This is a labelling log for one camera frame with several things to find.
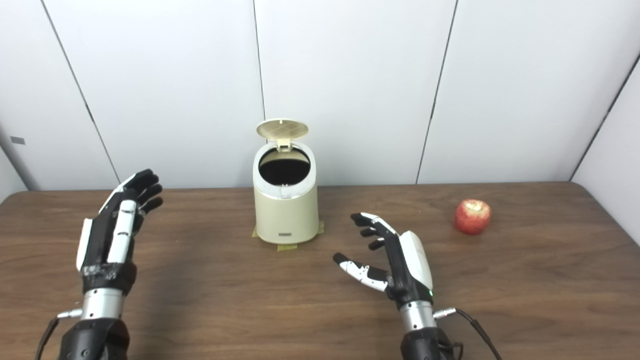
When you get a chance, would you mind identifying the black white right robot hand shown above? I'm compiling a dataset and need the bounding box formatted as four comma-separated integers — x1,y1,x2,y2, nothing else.
333,212,435,311

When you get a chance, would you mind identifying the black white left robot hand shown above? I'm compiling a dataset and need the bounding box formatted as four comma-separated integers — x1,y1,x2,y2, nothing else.
76,169,164,296

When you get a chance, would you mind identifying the red apple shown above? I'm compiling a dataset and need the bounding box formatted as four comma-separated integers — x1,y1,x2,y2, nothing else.
454,199,492,236

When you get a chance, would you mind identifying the cream round bin lid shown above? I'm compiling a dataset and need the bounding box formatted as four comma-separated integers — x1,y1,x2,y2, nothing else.
256,118,309,152

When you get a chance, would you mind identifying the cream-colored round bin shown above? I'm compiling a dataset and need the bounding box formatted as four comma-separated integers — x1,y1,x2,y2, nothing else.
252,141,320,246

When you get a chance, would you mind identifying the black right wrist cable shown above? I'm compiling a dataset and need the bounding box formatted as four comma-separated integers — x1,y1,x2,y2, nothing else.
433,307,503,360

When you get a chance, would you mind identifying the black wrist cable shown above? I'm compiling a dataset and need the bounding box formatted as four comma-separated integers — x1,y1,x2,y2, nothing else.
35,309,83,360
433,307,503,360

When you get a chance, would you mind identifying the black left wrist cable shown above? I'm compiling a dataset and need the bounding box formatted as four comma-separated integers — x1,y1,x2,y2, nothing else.
35,309,83,360

